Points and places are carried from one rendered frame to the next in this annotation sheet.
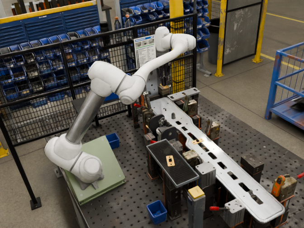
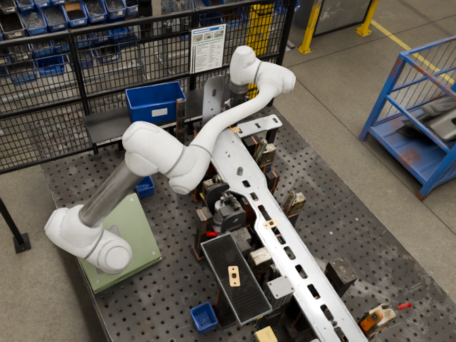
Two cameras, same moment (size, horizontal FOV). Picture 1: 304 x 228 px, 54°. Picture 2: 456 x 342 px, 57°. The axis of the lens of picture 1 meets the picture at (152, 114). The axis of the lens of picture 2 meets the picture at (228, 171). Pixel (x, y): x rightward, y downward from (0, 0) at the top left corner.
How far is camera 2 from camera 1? 0.66 m
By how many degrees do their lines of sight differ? 18
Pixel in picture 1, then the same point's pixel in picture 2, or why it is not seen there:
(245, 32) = not seen: outside the picture
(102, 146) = (131, 210)
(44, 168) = (32, 185)
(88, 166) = (112, 260)
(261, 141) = (354, 209)
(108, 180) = (137, 260)
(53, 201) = (48, 243)
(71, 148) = (87, 234)
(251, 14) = not seen: outside the picture
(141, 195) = (182, 283)
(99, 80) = (140, 157)
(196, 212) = not seen: outside the picture
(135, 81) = (196, 159)
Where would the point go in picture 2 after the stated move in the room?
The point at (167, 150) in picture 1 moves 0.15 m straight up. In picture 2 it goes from (230, 254) to (234, 236)
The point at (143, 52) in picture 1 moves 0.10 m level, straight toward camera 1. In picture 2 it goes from (204, 49) to (204, 60)
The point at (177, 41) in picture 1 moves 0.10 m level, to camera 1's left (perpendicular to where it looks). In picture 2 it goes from (267, 81) to (242, 81)
